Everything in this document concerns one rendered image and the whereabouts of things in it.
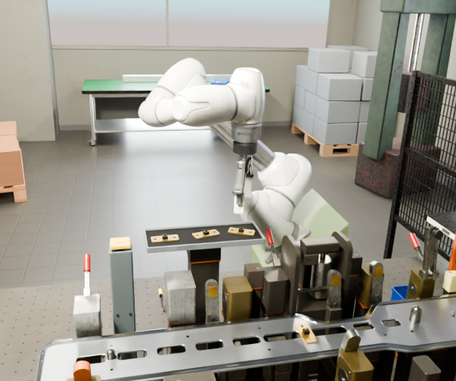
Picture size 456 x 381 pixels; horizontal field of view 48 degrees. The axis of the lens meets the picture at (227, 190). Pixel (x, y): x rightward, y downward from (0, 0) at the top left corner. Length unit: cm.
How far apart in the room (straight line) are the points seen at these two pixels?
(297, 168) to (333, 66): 477
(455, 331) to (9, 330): 152
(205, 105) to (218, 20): 624
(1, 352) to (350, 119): 535
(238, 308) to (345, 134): 525
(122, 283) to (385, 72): 400
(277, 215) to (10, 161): 344
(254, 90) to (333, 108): 503
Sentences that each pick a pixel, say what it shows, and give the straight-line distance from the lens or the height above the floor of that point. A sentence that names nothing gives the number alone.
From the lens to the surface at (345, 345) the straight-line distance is 135.
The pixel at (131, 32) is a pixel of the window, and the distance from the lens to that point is 746.
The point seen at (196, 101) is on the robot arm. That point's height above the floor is 161.
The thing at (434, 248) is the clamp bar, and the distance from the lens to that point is 174.
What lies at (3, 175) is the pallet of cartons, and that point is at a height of 27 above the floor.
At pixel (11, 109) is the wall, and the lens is 720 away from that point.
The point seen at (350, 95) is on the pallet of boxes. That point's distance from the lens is 651.
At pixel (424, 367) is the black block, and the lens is 148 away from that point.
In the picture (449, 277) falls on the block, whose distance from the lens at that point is 178.
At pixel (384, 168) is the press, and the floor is 30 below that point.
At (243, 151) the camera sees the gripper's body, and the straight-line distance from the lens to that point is 151.
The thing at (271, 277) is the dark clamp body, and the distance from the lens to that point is 156.
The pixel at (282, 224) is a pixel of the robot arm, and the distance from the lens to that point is 206.
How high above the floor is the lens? 187
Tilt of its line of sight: 21 degrees down
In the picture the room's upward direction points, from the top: 2 degrees clockwise
